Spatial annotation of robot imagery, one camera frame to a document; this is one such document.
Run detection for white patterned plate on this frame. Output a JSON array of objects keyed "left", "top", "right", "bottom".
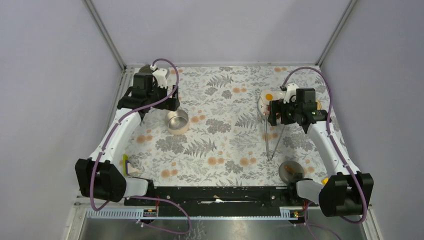
[{"left": 257, "top": 89, "right": 286, "bottom": 117}]

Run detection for small yellow block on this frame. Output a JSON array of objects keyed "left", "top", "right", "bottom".
[{"left": 321, "top": 178, "right": 329, "bottom": 185}]

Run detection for grey lid with wooden knob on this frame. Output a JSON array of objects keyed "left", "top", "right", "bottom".
[{"left": 278, "top": 160, "right": 305, "bottom": 183}]

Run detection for green yellow object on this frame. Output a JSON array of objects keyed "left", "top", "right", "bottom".
[{"left": 122, "top": 154, "right": 139, "bottom": 176}]

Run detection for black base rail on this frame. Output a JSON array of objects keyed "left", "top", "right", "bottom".
[{"left": 124, "top": 186, "right": 305, "bottom": 217}]

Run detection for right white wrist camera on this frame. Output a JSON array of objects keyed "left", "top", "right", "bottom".
[{"left": 280, "top": 83, "right": 299, "bottom": 104}]

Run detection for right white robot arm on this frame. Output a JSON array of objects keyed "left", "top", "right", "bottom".
[{"left": 257, "top": 84, "right": 374, "bottom": 222}]

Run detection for floral patterned table mat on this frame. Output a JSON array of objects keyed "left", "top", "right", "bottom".
[{"left": 124, "top": 66, "right": 330, "bottom": 187}]

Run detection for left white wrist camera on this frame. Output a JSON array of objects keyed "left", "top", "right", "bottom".
[{"left": 149, "top": 64, "right": 170, "bottom": 88}]

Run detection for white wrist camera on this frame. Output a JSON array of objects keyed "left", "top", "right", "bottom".
[
  {"left": 149, "top": 64, "right": 170, "bottom": 88},
  {"left": 280, "top": 83, "right": 299, "bottom": 104}
]

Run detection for beige round lid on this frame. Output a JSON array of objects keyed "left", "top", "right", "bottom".
[{"left": 315, "top": 99, "right": 323, "bottom": 111}]

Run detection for round steel lunch bowl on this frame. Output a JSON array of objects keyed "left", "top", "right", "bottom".
[{"left": 164, "top": 109, "right": 189, "bottom": 135}]

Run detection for metal food tongs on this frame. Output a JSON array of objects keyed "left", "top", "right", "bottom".
[{"left": 263, "top": 114, "right": 286, "bottom": 161}]

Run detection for grey cylindrical lunch container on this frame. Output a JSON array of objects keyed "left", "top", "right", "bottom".
[{"left": 137, "top": 65, "right": 153, "bottom": 75}]

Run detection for toy fried egg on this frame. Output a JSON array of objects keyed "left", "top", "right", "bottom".
[{"left": 259, "top": 90, "right": 283, "bottom": 105}]

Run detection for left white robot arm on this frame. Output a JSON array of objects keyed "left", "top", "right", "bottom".
[{"left": 75, "top": 68, "right": 180, "bottom": 206}]

